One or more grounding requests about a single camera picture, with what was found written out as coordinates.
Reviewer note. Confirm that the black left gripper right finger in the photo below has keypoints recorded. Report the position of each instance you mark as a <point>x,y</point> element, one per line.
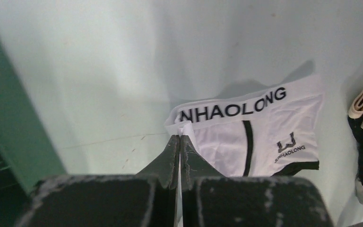
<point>210,199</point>

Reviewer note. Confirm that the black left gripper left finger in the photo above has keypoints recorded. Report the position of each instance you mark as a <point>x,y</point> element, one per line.
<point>146,199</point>

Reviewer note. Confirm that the white underwear black trim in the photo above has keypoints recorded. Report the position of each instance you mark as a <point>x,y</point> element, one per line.
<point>266,133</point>

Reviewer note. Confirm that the green divided tray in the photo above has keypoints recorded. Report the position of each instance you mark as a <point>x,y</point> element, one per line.
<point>26,153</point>

